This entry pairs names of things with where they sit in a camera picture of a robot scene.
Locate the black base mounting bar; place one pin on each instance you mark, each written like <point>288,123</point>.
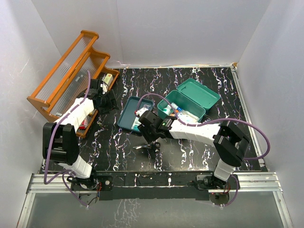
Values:
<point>120,185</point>

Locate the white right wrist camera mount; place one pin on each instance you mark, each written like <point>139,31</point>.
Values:
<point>140,112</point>

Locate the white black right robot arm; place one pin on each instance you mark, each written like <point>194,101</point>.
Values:
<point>230,142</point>

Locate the black handled scissors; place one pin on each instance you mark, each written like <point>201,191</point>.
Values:
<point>153,146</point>

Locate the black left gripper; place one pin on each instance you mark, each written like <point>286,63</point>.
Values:
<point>111,105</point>

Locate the white bottle green label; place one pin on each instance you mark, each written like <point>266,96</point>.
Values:
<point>167,110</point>

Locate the dark teal divided tray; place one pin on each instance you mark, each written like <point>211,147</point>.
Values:
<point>128,114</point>

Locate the small clear zip bag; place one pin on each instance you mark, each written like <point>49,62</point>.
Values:
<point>149,107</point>

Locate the teal medicine kit box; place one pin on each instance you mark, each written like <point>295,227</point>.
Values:
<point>190,96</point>

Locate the red white small packet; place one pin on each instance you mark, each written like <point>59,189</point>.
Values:
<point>84,123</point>

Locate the yellow white small box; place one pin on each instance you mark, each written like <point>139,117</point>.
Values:
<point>108,78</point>

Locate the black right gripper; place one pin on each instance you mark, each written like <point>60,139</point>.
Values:
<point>143,129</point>

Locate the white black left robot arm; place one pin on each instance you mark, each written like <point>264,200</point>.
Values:
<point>60,142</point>

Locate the teal white sachet packet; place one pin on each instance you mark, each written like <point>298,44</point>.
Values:
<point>135,125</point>

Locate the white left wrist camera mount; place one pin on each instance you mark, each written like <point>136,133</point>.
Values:
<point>104,88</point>

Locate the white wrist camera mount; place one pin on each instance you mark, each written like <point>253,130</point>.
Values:
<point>104,88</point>
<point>140,112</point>

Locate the alcohol wipes plastic bag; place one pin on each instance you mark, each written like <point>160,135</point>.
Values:
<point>187,117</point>

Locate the aluminium frame rail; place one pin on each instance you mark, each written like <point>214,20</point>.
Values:
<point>158,200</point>

